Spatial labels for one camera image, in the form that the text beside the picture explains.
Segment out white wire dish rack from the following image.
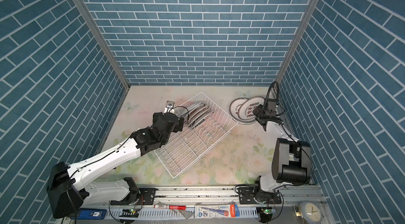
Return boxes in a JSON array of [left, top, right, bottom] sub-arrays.
[[155, 92, 237, 178]]

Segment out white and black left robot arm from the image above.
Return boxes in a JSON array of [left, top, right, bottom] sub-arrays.
[[46, 112, 185, 219]]

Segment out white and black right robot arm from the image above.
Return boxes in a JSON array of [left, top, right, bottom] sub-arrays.
[[253, 105, 313, 194]]

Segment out red marker pen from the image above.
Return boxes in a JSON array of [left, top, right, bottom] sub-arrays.
[[154, 205, 187, 210]]

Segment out small circuit board right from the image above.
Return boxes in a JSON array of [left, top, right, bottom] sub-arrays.
[[259, 207, 276, 215]]

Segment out small circuit board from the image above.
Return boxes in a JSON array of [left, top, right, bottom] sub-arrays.
[[259, 207, 276, 215], [120, 209, 139, 218]]

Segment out small circuit board left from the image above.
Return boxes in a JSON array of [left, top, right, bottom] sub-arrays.
[[120, 209, 139, 218]]

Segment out blue white red box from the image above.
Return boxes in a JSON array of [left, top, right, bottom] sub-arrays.
[[194, 204, 240, 219]]

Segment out white analog clock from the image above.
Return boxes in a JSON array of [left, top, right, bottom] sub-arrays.
[[294, 201, 323, 224]]

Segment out blue black handheld device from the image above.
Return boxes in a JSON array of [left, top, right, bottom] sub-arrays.
[[70, 208, 107, 220]]

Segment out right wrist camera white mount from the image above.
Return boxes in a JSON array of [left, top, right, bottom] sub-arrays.
[[265, 81, 279, 112]]

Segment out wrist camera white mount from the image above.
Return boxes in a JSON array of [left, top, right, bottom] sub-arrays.
[[265, 81, 279, 112], [163, 100, 175, 113]]

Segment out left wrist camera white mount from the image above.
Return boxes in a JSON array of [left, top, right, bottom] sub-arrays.
[[163, 100, 175, 113]]

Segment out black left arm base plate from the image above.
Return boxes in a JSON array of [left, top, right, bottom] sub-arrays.
[[110, 188, 157, 206]]

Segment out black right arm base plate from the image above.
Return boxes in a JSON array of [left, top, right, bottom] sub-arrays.
[[234, 186, 282, 205]]

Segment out white slotted cable duct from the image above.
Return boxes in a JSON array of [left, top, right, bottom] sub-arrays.
[[112, 207, 258, 220]]

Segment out aluminium rail frame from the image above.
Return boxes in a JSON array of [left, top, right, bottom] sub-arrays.
[[55, 184, 333, 224]]

